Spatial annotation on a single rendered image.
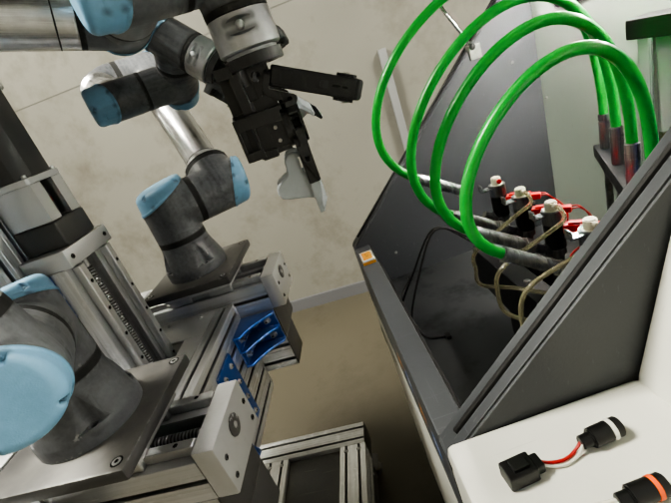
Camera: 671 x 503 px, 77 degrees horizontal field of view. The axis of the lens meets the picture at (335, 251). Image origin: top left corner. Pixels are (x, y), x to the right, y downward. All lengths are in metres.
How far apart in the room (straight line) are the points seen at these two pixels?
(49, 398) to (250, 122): 0.36
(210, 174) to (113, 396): 0.57
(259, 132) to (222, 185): 0.53
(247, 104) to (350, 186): 2.02
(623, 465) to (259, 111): 0.53
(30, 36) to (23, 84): 2.39
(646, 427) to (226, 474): 0.49
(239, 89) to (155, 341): 0.63
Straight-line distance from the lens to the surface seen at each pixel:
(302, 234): 2.65
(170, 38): 0.88
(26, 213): 0.88
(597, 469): 0.49
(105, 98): 0.94
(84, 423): 0.69
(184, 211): 1.04
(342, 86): 0.54
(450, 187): 0.75
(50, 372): 0.50
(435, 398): 0.60
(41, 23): 0.63
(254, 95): 0.55
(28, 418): 0.53
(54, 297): 0.66
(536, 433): 0.52
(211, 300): 1.08
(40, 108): 2.99
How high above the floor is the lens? 1.38
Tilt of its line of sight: 23 degrees down
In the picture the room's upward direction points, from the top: 21 degrees counter-clockwise
